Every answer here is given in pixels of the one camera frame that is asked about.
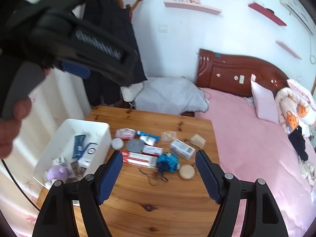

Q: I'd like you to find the blue drawstring pouch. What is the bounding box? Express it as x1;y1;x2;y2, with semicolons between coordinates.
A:
138;152;181;186

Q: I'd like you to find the long red white box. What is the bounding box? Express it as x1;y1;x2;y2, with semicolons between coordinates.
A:
120;150;158;169

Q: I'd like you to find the purple plush toy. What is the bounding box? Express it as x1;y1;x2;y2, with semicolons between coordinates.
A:
44;165;73;188

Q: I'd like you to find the small white red box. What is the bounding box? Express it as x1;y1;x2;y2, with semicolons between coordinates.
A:
142;145;163;156

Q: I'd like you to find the round beige compact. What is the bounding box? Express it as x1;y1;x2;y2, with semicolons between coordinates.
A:
179;165;196;179

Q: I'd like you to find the pink bed sheet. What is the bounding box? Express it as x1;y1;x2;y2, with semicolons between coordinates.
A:
195;87;316;237

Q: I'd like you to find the brown plaid bow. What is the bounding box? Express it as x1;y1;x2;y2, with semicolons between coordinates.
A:
65;162;87;183

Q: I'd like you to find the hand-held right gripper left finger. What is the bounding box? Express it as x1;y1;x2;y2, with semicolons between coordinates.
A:
32;150;123;237

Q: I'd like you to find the dark wooden headboard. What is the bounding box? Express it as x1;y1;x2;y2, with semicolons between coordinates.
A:
195;49;289;98

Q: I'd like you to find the white plastic storage bin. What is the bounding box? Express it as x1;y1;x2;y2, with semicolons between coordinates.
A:
33;118;111;190

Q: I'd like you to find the white egg-shaped gadget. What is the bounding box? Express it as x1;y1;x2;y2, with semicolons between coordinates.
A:
111;138;124;150

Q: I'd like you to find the bear print quilt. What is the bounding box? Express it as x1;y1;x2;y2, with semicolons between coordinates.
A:
275;79;316;137

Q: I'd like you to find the grey cloth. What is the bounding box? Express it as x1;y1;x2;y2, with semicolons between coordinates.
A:
135;76;210;116

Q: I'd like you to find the beige wedge block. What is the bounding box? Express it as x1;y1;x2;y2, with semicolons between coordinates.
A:
190;134;206;149

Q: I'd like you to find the beige crumpled cloth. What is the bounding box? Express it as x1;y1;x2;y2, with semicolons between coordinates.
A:
299;157;316;185

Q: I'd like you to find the small white bottle blue label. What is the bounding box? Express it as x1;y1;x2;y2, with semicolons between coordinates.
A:
139;135;156;146

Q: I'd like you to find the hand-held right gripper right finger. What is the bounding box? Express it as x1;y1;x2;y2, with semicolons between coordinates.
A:
195;149;289;237

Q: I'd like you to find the dark blue packet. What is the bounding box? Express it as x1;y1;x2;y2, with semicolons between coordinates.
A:
71;134;86;159

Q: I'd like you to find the dark folded clothing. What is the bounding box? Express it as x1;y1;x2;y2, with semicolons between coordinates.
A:
289;126;309;161

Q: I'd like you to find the short pink wall shelf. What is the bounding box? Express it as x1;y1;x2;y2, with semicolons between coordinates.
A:
276;40;303;60

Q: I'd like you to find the red wall shelf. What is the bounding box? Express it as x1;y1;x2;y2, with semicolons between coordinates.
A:
248;2;287;27

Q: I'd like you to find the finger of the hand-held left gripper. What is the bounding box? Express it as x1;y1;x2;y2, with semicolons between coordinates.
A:
60;60;91;79
91;52;140;87

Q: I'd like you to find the white blue device box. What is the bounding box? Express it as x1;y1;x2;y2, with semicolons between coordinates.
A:
77;141;100;169

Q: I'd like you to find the blue tube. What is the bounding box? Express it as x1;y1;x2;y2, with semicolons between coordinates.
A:
136;131;160;141

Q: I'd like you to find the white grey medicine box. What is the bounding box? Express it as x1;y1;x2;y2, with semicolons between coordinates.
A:
170;139;196;160

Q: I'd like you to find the pink pillow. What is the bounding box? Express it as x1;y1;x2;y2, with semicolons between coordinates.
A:
250;79;279;124

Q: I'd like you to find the pink tissue pack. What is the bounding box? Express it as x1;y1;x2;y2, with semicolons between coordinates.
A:
116;128;136;139

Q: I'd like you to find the white curtain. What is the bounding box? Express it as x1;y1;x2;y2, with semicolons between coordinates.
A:
0;69;93;237

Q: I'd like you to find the white air conditioner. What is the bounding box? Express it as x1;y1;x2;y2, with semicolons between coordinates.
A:
278;0;314;34

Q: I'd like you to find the person's left hand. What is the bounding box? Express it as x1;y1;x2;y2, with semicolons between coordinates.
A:
0;97;32;160

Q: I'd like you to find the clear plastic sticker box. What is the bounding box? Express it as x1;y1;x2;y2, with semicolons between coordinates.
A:
161;131;177;142

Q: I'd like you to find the white wall cable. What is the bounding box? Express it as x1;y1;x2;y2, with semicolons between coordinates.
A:
310;33;316;65

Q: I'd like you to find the black coat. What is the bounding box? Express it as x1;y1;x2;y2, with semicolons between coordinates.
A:
81;0;149;105

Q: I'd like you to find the grey round disc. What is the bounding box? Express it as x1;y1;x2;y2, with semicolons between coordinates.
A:
127;139;144;153

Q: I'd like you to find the green white small box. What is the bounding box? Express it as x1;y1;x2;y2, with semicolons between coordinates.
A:
53;156;68;166

